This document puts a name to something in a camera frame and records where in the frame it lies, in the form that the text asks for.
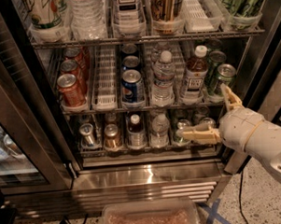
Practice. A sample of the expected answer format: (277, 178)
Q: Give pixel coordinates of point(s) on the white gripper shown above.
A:
(237, 129)

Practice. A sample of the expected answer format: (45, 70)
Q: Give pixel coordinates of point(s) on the brown tea bottle white cap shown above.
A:
(193, 79)

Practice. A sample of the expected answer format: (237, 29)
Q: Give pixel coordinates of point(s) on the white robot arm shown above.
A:
(265, 146)

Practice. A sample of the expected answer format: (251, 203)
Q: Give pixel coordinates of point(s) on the clear water bottle middle shelf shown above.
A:
(163, 80)

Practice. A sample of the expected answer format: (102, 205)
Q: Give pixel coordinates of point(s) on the clear water bottle shelf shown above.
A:
(163, 80)
(88, 19)

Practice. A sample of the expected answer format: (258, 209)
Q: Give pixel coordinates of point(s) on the water bottle bottom shelf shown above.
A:
(159, 131)

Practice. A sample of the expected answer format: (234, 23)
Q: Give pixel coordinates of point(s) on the tea bottle bottom shelf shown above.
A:
(137, 135)

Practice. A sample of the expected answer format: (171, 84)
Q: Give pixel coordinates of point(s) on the tea bottle shelf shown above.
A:
(128, 11)
(137, 135)

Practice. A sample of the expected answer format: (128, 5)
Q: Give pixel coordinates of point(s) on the empty white tray top shelf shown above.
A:
(201, 16)

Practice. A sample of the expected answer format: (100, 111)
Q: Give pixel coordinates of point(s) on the bronze can bottom shelf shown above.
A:
(112, 136)

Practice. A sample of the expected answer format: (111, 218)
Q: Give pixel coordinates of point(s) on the brown tall can top shelf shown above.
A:
(166, 12)

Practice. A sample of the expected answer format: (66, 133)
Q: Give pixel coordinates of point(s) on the tea bottle top shelf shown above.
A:
(128, 11)

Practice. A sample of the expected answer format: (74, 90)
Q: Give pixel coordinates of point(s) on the stainless steel display fridge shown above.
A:
(102, 176)

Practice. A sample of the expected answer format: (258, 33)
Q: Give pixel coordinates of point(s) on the silver can bottom shelf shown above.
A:
(88, 135)

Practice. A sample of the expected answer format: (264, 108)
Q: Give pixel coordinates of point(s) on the clear water bottle top shelf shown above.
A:
(88, 19)

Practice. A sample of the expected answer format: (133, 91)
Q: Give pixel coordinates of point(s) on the fridge glass door left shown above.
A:
(40, 168)

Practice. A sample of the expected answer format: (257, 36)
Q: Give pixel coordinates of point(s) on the white green can top shelf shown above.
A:
(45, 14)

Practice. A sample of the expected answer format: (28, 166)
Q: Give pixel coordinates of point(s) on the green can bottom right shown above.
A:
(206, 123)

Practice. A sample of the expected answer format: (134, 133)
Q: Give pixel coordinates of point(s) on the green can bottom left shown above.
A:
(179, 124)

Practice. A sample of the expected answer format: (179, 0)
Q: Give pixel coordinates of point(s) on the green soda can front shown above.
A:
(225, 74)

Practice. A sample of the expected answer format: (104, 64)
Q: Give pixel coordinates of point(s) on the green soda can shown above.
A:
(225, 74)
(213, 44)
(214, 60)

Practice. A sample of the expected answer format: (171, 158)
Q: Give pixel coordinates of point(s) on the green soda can rear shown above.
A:
(213, 44)

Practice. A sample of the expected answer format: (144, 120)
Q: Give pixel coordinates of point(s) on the blue pepsi can front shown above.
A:
(132, 87)

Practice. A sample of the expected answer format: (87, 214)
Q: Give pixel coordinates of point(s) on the blue pepsi can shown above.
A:
(129, 49)
(132, 87)
(131, 62)

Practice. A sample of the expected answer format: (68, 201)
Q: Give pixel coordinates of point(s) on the blue tape cross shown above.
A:
(213, 214)

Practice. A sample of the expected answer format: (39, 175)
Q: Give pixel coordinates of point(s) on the blue pepsi can rear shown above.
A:
(129, 49)

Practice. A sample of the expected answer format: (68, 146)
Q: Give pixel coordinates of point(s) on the empty white plastic tray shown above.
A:
(104, 87)

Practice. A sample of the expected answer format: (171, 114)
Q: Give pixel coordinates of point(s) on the clear plastic bin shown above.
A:
(179, 210)

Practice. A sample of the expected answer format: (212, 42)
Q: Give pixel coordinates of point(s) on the orange soda can front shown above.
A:
(68, 85)

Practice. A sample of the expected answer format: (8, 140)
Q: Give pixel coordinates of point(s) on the orange soda can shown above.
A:
(72, 67)
(68, 85)
(78, 55)

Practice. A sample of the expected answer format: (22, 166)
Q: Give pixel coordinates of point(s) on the orange soda can rear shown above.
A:
(78, 55)

